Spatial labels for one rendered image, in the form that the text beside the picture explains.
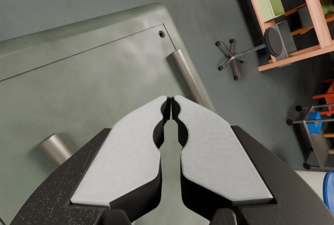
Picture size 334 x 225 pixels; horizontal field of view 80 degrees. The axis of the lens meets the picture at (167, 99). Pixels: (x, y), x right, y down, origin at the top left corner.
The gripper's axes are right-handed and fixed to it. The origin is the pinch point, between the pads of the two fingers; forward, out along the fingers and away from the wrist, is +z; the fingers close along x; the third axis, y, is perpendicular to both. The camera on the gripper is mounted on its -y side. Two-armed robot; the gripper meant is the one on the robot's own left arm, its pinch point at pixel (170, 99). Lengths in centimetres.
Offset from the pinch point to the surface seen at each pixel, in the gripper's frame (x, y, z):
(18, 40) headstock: -18.9, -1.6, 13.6
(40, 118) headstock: -16.2, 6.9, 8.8
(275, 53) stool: 111, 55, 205
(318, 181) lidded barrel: 170, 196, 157
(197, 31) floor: 30, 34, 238
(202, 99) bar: 5.8, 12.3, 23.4
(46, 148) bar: -14.5, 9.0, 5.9
